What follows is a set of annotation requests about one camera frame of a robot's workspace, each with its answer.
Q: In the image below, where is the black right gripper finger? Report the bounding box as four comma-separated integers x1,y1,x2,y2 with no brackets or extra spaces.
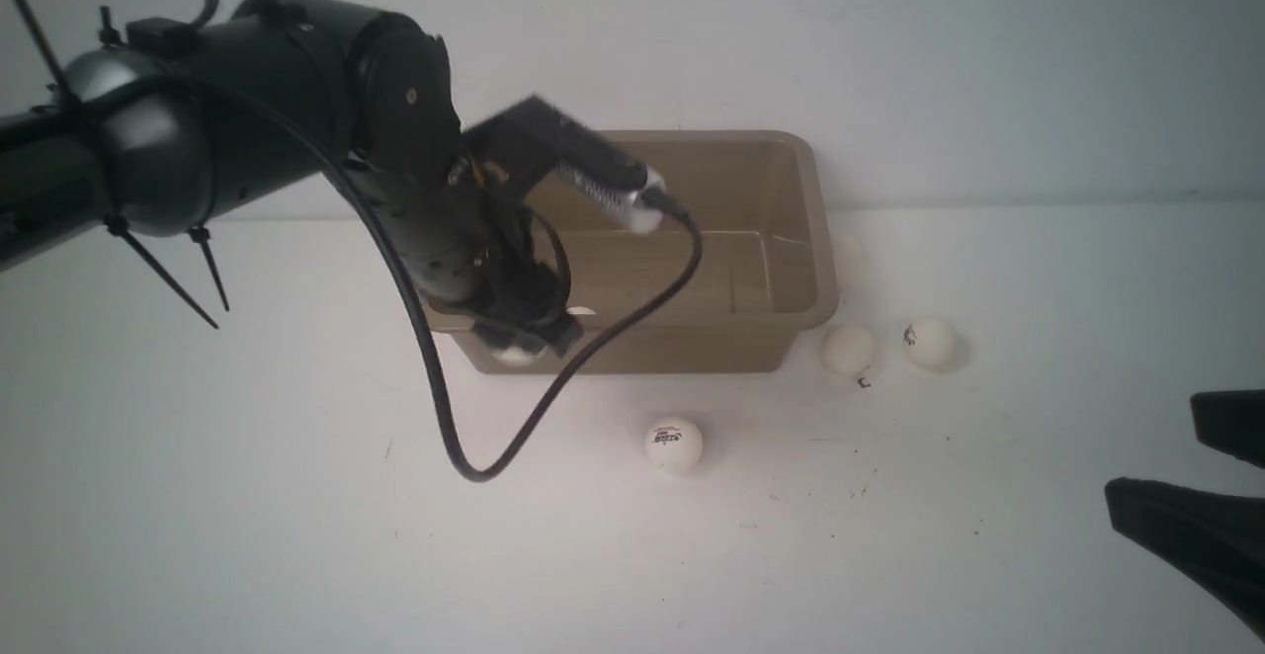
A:
1189,390,1265,469
1104,478,1264,639

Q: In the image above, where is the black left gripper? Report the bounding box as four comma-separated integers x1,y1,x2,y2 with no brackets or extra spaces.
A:
420,209,584,357

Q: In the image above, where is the white ball red-black logo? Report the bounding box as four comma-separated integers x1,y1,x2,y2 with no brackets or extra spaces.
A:
644,417,705,477

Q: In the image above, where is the plain white ball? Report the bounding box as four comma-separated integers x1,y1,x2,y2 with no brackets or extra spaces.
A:
818,324,877,379
490,343,548,368

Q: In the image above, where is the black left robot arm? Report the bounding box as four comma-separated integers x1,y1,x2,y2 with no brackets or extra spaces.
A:
3,0,586,354

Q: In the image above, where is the tan plastic bin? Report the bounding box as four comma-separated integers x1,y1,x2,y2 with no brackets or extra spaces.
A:
423,130,840,374

